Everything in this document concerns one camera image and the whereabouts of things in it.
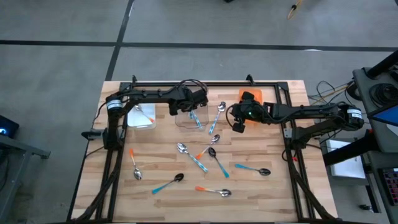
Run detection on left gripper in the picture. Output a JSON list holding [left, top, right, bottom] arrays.
[[167, 85, 210, 116]]

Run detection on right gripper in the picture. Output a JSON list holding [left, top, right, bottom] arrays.
[[230, 91, 265, 134]]

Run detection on teal-patterned handle silver spoon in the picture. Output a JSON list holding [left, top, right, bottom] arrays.
[[177, 142, 209, 174], [188, 110, 203, 129], [208, 101, 227, 136]]

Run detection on teal-handled dark spoon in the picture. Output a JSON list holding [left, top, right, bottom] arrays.
[[208, 147, 231, 179], [234, 163, 272, 177], [151, 172, 185, 195]]

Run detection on orange plastic bin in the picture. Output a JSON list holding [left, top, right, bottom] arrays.
[[238, 88, 265, 124]]

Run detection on clear plastic bin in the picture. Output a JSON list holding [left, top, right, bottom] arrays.
[[175, 82, 210, 129]]

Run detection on white plastic bin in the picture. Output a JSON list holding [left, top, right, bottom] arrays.
[[127, 102, 157, 131]]

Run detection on black diagonal beam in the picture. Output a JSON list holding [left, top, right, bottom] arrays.
[[322, 129, 398, 167]]

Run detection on white box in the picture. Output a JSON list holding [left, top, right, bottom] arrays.
[[328, 139, 367, 180]]

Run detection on black equipment cart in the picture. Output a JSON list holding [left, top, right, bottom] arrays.
[[353, 49, 398, 125]]

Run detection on blue panel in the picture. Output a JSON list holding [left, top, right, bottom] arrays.
[[371, 105, 398, 128]]

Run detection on keypad with coloured keys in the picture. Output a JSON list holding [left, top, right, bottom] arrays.
[[381, 167, 398, 206]]

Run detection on grey metal stand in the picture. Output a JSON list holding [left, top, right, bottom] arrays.
[[0, 133, 51, 224]]

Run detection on black device blue lights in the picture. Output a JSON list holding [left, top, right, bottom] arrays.
[[0, 114, 20, 139]]

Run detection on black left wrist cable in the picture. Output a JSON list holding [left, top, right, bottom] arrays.
[[174, 78, 208, 94]]

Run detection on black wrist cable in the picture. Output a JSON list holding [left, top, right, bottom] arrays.
[[174, 78, 208, 94], [225, 104, 239, 125]]

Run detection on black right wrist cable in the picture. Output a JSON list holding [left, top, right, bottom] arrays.
[[225, 104, 239, 125]]

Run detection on yellow floor cable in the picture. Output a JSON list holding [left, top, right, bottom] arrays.
[[309, 82, 355, 105]]

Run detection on black clamp bracket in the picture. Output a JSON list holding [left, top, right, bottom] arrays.
[[81, 129, 104, 141]]

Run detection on yellow looped cord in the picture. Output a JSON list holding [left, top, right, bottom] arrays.
[[287, 0, 304, 20]]

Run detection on coiled black cable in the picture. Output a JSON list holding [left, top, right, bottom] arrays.
[[369, 82, 398, 108]]

